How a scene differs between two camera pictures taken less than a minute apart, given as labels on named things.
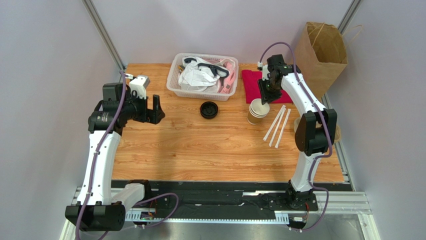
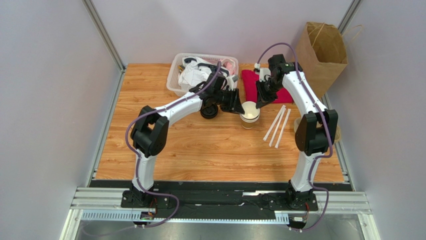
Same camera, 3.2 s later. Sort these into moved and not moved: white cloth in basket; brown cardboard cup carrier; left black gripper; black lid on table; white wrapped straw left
Moved: left black gripper
Not moved: black lid on table; white cloth in basket; white wrapped straw left; brown cardboard cup carrier
